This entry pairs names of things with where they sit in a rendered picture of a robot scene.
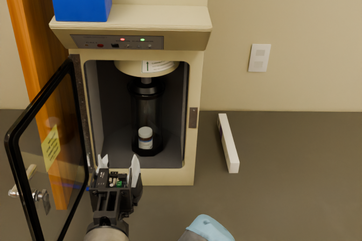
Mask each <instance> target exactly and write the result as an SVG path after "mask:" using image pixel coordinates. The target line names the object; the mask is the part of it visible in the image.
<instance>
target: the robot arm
mask: <svg viewBox="0 0 362 241"><path fill-rule="evenodd" d="M98 160H99V165H98V168H97V170H95V168H93V173H92V177H91V181H90V185H89V195H90V200H91V202H90V203H91V206H92V210H93V213H94V215H93V222H91V223H90V224H89V226H88V227H87V231H86V235H85V237H84V240H83V241H129V239H128V236H129V224H128V223H126V222H125V221H124V220H123V218H124V217H129V215H130V214H132V213H133V212H134V206H138V202H139V200H140V198H141V197H142V193H143V185H142V179H141V170H140V163H139V160H138V158H137V156H136V155H135V154H133V157H132V159H131V166H130V168H129V174H128V175H127V173H122V174H118V172H110V173H109V156H108V154H106V155H105V156H104V157H103V159H101V156H100V154H99V155H98ZM93 178H94V181H93ZM185 230H186V231H185V232H184V233H183V234H182V236H181V237H180V238H179V239H178V241H235V239H234V238H233V236H232V235H231V234H230V233H229V231H228V230H227V229H226V228H224V227H223V226H222V225H221V224H220V223H219V222H217V221H216V220H215V219H213V218H212V217H210V216H208V215H204V214H201V215H199V216H198V217H197V218H196V219H195V220H194V221H193V222H192V223H191V225H190V226H189V227H187V228H186V229H185Z"/></svg>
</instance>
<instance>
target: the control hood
mask: <svg viewBox="0 0 362 241"><path fill-rule="evenodd" d="M49 27H50V29H51V30H52V31H53V33H54V34H55V35H56V36H57V38H58V39H59V40H60V42H61V43H62V44H63V46H64V47H65V48H66V49H97V48H78V47H77V45H76V44H75V42H74V40H73V39H72V37H71V36H70V34H89V35H121V36H164V49H124V50H160V51H204V50H205V49H206V46H207V43H208V40H209V38H210V35H211V32H212V28H213V27H212V23H211V19H210V15H209V12H208V8H207V7H206V6H179V5H129V4H112V7H111V10H110V13H109V16H108V19H107V21H106V22H58V21H56V20H55V15H54V17H53V18H52V20H51V21H50V23H49Z"/></svg>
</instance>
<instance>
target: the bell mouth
mask: <svg viewBox="0 0 362 241"><path fill-rule="evenodd" d="M179 63H180V61H143V60H114V65H115V67H116V68H117V69H118V70H120V71H121V72H123V73H125V74H128V75H131V76H137V77H157V76H162V75H165V74H168V73H170V72H172V71H174V70H175V69H176V68H177V67H178V66H179Z"/></svg>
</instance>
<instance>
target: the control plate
mask: <svg viewBox="0 0 362 241"><path fill-rule="evenodd" d="M70 36H71V37H72V39H73V40H74V42H75V44H76V45H77V47H78V48H97V49H164V36H121V35H89V34H70ZM121 38H123V39H125V40H120V39H121ZM140 39H145V40H144V41H142V40H140ZM84 44H88V45H89V46H85V45H84ZM97 44H103V47H97ZM111 44H119V47H118V48H117V47H112V46H111ZM126 45H130V46H129V47H126ZM137 45H140V47H139V48H138V46H137ZM148 45H151V48H149V47H148Z"/></svg>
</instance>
